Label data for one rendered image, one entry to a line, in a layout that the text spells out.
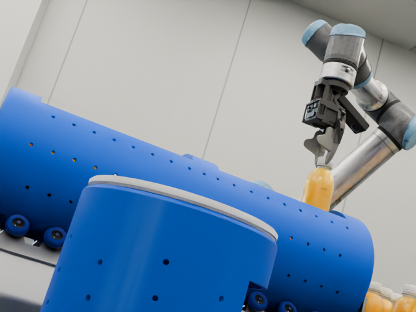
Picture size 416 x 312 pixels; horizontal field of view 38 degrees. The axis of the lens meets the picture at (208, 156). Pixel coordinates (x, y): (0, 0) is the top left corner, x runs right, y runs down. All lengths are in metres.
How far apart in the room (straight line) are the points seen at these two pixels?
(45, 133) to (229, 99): 3.38
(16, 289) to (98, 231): 0.44
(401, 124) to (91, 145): 1.29
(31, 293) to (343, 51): 0.95
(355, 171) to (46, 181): 1.29
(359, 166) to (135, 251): 1.55
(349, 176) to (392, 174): 2.74
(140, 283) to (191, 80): 3.80
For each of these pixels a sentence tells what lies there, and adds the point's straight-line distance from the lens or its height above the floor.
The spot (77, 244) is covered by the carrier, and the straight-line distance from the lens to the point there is 0.77.
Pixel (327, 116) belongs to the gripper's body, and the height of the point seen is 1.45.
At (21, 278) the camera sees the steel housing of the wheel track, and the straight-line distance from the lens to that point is 1.17.
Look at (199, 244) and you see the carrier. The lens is 0.71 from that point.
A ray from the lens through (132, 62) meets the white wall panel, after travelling 4.42.
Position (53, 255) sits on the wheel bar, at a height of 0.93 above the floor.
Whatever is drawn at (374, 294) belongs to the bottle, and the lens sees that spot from 1.69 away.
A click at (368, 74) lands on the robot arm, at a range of 1.73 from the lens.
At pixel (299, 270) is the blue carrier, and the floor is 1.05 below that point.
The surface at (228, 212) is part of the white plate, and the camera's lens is 0.73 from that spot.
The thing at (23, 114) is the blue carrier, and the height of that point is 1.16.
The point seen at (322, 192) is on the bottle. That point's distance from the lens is 1.47.
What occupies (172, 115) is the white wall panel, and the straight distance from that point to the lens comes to 4.35.
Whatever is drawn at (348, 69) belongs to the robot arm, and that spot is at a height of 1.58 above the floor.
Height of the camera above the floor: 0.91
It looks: 14 degrees up
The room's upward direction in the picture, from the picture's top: 17 degrees clockwise
